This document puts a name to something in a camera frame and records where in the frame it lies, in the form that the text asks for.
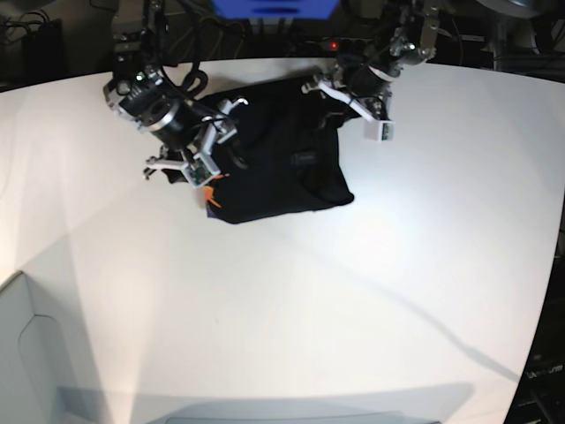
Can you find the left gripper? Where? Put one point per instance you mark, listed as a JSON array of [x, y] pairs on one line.
[[367, 78]]

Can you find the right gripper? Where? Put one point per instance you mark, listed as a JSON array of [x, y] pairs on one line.
[[151, 104]]

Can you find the black T-shirt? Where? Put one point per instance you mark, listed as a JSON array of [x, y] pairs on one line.
[[292, 140]]

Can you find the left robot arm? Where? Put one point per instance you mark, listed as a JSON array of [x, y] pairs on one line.
[[403, 33]]

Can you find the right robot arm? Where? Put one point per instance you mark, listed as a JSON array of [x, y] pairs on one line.
[[141, 45]]

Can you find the white power strip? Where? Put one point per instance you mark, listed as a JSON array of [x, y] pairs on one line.
[[339, 44]]

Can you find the blue plastic box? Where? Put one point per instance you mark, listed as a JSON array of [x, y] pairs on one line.
[[265, 9]]

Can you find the grey plastic bin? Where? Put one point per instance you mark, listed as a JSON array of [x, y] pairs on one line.
[[48, 373]]

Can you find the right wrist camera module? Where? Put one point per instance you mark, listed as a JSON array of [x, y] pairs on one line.
[[202, 170]]

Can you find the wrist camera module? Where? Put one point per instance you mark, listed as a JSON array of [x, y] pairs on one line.
[[379, 130], [202, 170]]

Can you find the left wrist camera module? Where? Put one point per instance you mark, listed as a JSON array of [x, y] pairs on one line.
[[379, 130]]

